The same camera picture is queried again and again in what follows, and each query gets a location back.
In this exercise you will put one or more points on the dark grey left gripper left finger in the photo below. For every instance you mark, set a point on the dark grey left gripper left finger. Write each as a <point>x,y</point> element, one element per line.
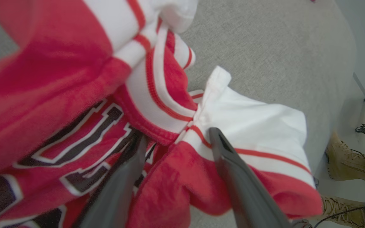
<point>112,196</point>

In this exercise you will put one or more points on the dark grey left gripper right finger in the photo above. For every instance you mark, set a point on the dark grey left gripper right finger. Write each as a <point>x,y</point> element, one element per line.
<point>246,193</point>

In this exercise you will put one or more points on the red white basketball jersey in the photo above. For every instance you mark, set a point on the red white basketball jersey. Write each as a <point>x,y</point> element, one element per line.
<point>59,79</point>

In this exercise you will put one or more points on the tan lace-up boot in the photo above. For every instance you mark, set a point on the tan lace-up boot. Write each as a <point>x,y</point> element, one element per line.
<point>344,161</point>
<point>341,212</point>

